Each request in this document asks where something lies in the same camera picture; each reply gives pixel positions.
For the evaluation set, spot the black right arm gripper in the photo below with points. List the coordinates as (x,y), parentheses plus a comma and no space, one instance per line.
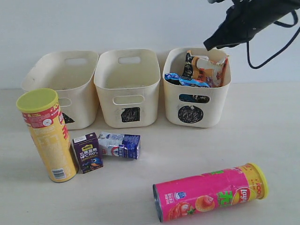
(246,18)

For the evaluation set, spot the orange instant noodle packet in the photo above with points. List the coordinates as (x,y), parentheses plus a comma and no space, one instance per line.
(203,69)

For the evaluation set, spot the blue instant noodle packet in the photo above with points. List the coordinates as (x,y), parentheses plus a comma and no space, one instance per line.
(174,78)

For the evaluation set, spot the cream bin with circle mark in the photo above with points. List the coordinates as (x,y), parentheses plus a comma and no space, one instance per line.
(194,106)

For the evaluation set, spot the white blue milk carton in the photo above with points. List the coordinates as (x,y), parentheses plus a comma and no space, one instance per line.
(119,145)

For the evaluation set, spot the purple juice carton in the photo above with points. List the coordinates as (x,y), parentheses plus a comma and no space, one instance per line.
(88,152)

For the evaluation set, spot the yellow chips can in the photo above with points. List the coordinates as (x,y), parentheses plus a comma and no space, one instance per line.
(42,114)

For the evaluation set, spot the cream bin with square mark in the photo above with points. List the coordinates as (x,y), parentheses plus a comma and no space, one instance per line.
(127,83)

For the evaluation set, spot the cream bin with triangle mark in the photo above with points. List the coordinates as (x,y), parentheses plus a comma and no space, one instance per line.
(70,74)

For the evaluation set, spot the pink chips can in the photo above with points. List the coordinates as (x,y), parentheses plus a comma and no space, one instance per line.
(209,191)

